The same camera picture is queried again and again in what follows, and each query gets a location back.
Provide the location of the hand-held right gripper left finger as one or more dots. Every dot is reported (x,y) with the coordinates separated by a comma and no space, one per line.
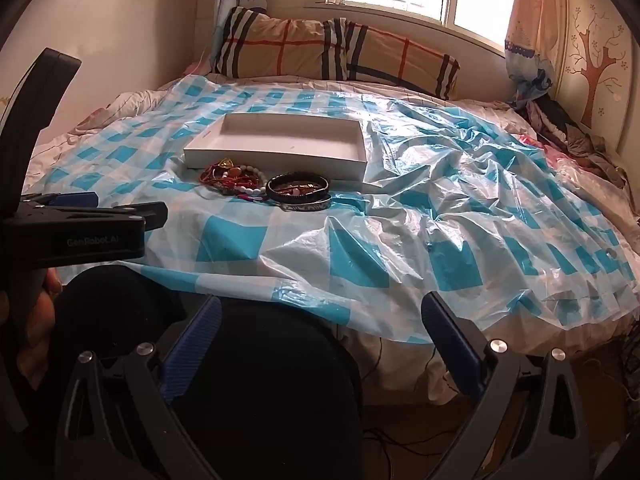
(192,350)

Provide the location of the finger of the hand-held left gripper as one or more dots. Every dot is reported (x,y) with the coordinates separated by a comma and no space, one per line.
(75,199)
(150,215)

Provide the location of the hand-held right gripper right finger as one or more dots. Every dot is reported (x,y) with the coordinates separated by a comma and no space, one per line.
(452,350)

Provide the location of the white cardboard box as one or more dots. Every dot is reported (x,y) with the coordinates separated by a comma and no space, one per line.
(280,152)

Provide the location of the engraved silver bangle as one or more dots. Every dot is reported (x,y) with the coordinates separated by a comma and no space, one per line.
(305,205)

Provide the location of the person's left hand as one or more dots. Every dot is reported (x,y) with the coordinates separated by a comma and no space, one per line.
(42,345)

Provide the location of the blue white checkered plastic sheet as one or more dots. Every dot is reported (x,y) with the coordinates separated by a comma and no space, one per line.
(410,220)

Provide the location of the pink cloth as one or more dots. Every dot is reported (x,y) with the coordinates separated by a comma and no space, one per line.
(195,67)

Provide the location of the plaid pillow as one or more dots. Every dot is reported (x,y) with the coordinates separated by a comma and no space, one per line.
(280,45)
(400,57)

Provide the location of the pile of clothes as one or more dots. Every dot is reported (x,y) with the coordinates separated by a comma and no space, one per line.
(570,130)

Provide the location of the cream panel with tree decal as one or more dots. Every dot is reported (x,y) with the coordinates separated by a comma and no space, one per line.
(595,60)

